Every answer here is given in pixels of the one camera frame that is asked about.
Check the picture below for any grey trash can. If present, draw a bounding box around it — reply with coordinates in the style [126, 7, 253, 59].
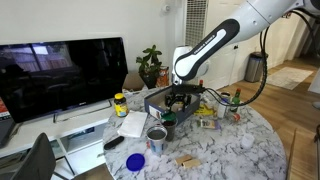
[244, 51, 268, 83]

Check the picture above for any green potted plant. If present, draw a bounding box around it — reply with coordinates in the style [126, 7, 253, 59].
[135, 44, 164, 89]

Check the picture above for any transparent cup with dark liquid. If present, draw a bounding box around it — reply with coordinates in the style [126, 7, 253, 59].
[161, 115, 178, 142]

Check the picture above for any orange snack carton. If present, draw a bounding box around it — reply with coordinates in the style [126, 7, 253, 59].
[155, 65, 170, 88]

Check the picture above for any black chair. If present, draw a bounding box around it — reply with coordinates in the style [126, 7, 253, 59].
[9, 132, 78, 180]

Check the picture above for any small wooden block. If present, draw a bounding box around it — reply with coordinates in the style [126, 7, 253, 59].
[174, 154, 194, 167]
[182, 158, 202, 169]

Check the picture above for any open brown cardboard box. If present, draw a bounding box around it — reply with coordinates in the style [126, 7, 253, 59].
[122, 72, 146, 92]

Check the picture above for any black remote control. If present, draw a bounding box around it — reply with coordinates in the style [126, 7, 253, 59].
[103, 135, 125, 151]

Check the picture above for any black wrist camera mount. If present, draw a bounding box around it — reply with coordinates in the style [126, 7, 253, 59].
[171, 83, 205, 95]

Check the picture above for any white television stand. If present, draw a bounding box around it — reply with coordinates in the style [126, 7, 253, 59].
[0, 96, 134, 178]

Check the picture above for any blue round lid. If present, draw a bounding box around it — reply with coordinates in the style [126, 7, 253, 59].
[125, 152, 146, 172]

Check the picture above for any green glass bottle red cap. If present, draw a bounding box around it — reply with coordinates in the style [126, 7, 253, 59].
[230, 88, 242, 113]

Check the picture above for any small clear plastic cup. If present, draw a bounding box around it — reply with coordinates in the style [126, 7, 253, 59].
[240, 133, 255, 150]

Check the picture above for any yellow vitamin bottle black cap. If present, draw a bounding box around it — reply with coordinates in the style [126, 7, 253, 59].
[113, 92, 129, 118]

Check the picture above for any black flat screen television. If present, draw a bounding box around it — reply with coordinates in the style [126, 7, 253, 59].
[0, 36, 129, 124]

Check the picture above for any white paper napkin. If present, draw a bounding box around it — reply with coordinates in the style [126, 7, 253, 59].
[117, 110, 148, 139]

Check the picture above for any patterned floor rug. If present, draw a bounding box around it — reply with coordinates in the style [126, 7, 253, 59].
[266, 66, 314, 91]

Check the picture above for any white wall thermostat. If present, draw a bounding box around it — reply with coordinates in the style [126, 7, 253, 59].
[162, 2, 173, 15]

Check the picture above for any dark blue cardboard box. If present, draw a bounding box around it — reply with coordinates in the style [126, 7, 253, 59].
[143, 84, 202, 126]

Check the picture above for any silver metal tin cup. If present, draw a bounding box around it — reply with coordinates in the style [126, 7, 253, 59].
[146, 125, 168, 156]

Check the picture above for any white bottle with blue cap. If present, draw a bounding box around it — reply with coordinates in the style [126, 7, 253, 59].
[217, 97, 228, 120]

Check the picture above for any clear snack packet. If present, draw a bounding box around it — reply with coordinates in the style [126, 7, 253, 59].
[196, 118, 221, 130]

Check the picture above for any white door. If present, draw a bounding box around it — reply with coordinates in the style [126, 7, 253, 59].
[199, 0, 249, 91]

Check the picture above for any white bowl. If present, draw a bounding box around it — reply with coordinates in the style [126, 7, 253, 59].
[170, 99, 190, 113]

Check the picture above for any white wall vent grille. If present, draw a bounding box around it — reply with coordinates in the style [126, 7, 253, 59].
[183, 0, 208, 49]

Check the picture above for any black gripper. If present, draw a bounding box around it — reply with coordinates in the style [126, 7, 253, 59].
[164, 93, 193, 111]

